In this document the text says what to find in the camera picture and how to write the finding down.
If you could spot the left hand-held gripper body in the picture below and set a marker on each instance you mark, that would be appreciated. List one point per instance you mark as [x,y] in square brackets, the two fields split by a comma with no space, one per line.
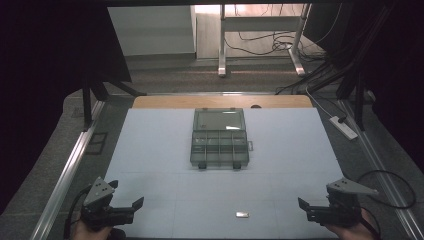
[98,195]

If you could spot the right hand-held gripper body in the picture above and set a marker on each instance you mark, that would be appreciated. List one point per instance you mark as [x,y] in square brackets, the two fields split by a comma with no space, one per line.
[343,206]

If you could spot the small silver metal piece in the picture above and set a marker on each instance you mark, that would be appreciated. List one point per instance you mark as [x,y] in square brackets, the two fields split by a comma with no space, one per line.
[242,214]

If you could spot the clear grey compartment box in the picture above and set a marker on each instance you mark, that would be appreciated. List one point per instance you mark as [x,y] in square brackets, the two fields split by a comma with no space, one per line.
[219,146]

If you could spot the person's right hand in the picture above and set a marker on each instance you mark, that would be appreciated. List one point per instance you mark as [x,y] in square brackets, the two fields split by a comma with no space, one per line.
[356,233]

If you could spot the person's left hand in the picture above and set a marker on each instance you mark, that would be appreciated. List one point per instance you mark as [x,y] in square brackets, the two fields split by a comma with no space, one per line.
[88,233]

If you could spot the dark floor hatch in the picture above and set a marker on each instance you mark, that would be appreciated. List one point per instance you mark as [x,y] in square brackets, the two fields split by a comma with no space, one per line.
[96,143]

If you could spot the light blue table mat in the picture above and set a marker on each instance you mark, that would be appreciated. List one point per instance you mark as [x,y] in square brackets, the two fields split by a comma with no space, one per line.
[156,156]

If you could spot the white power strip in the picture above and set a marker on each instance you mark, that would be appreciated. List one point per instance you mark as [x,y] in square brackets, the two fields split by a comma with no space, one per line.
[343,127]

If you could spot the black metal stand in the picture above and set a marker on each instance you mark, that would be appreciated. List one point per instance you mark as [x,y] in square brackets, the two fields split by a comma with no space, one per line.
[359,100]
[87,106]

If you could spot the wooden table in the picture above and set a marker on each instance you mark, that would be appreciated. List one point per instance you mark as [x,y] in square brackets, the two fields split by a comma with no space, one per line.
[166,101]

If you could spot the black curtain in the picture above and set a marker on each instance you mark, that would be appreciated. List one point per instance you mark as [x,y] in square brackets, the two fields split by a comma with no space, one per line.
[400,83]
[43,83]

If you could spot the white cabinet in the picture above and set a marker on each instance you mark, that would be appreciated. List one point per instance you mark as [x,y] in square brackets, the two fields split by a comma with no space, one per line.
[153,30]

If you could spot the silver metal rail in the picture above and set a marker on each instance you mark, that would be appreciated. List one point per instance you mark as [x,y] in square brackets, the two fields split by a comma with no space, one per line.
[383,173]
[63,180]

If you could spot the white desk frame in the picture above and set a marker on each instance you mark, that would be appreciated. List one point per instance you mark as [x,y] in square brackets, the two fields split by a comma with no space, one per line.
[260,23]

